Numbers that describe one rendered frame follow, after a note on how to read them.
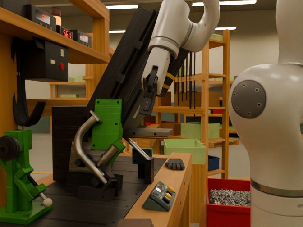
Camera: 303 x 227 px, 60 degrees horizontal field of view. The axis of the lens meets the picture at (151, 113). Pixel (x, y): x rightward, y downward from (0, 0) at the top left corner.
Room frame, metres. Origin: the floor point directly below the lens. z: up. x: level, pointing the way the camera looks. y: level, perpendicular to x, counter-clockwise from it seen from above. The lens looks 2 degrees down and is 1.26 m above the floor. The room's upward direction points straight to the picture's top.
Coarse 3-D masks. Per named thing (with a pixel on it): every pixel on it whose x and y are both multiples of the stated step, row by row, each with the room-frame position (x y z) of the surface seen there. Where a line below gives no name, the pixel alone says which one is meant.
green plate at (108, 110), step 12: (96, 108) 1.08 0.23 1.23; (108, 108) 1.07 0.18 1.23; (120, 108) 1.06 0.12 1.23; (108, 120) 1.05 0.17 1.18; (120, 120) 1.05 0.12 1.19; (96, 132) 1.05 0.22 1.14; (108, 132) 1.04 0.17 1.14; (120, 132) 1.09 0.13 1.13; (96, 144) 1.04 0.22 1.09; (108, 144) 1.03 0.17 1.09
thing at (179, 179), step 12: (180, 156) 1.72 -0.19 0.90; (168, 168) 1.40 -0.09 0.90; (180, 168) 1.40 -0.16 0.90; (156, 180) 1.19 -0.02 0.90; (168, 180) 1.19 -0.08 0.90; (180, 180) 1.19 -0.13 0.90; (144, 192) 1.03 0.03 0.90; (180, 192) 1.11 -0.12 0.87; (180, 204) 1.11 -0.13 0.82; (132, 216) 0.81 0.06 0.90; (144, 216) 0.81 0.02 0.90; (156, 216) 0.81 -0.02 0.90; (168, 216) 0.81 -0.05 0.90; (180, 216) 1.11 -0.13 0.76
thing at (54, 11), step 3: (51, 9) 1.33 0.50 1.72; (54, 9) 1.33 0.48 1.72; (57, 9) 1.34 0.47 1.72; (60, 9) 1.36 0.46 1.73; (51, 12) 1.33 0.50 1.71; (54, 12) 1.33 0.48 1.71; (57, 12) 1.34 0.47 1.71; (60, 12) 1.36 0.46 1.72; (54, 15) 1.33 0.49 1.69; (57, 15) 1.34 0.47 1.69; (60, 15) 1.35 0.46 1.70
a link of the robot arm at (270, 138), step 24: (264, 72) 0.43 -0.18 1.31; (288, 72) 0.43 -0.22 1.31; (240, 96) 0.44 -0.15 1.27; (264, 96) 0.41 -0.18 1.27; (288, 96) 0.41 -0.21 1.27; (240, 120) 0.46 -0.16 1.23; (264, 120) 0.42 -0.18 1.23; (288, 120) 0.41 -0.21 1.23; (264, 144) 0.46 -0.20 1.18; (288, 144) 0.43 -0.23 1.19; (264, 168) 0.48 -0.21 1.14; (288, 168) 0.46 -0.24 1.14; (288, 192) 0.46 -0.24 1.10
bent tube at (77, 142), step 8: (88, 120) 1.03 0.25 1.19; (96, 120) 1.04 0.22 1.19; (80, 128) 1.03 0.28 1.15; (88, 128) 1.04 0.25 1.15; (80, 136) 1.03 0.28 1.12; (80, 144) 1.02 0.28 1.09; (80, 152) 1.01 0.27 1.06; (88, 160) 0.99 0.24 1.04; (88, 168) 0.99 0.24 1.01; (96, 168) 0.98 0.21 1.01; (96, 176) 0.97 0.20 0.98; (104, 176) 0.96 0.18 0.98; (104, 184) 0.95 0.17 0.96
